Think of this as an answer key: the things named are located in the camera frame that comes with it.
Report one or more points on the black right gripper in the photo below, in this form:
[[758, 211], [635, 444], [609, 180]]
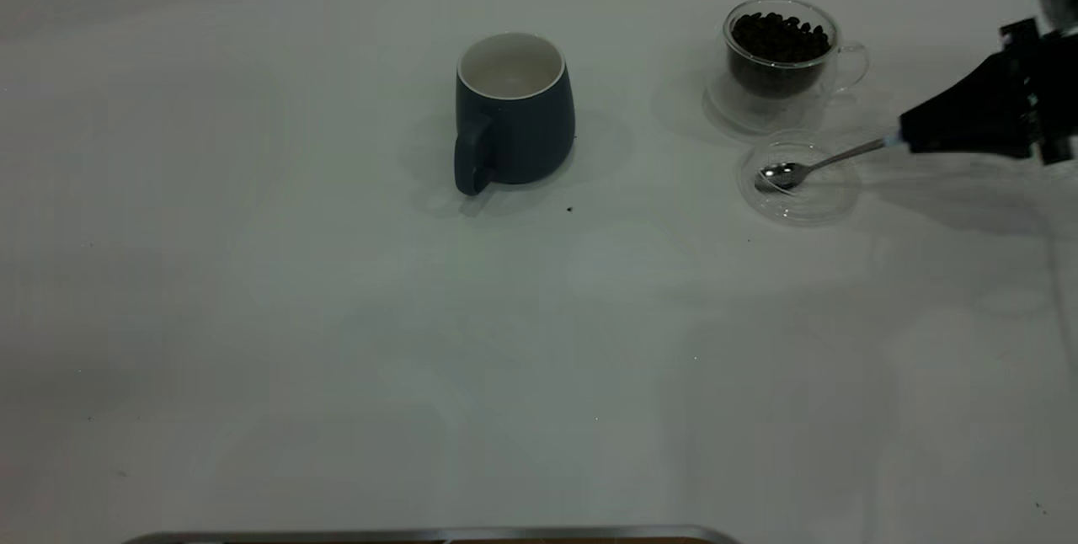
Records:
[[1057, 98]]

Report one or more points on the dark grey ceramic mug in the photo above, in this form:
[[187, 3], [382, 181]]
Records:
[[530, 140]]

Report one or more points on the clear round glass lid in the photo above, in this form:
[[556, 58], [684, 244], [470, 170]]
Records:
[[829, 205]]

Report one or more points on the pile of coffee beans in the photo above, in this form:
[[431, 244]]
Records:
[[779, 43]]

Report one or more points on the clear double-wall glass cup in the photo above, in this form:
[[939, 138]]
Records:
[[762, 114]]

